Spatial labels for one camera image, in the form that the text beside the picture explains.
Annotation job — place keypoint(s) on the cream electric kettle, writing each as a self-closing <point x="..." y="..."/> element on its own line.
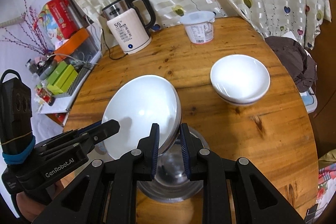
<point x="125" y="22"/>

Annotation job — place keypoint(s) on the person's left hand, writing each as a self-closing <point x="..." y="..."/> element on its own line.
<point x="29" y="208"/>

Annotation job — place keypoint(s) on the brown dotted cloth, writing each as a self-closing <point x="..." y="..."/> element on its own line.
<point x="300" y="66"/>

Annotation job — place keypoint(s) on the purple flower branches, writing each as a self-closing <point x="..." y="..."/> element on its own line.
<point x="33" y="39"/>

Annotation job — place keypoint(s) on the orange box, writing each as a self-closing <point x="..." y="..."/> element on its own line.
<point x="71" y="44"/>

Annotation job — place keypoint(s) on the green boxes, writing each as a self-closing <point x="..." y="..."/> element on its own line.
<point x="60" y="80"/>

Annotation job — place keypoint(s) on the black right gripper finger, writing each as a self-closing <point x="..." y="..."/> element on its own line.
<point x="106" y="192"/>
<point x="233" y="191"/>
<point x="99" y="131"/>

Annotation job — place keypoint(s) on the white plastic lidded tub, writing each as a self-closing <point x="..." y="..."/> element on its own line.
<point x="199" y="26"/>

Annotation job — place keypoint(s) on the red snack package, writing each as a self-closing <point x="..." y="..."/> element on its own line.
<point x="57" y="20"/>

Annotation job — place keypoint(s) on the stainless steel bowl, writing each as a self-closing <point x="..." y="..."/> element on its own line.
<point x="170" y="184"/>

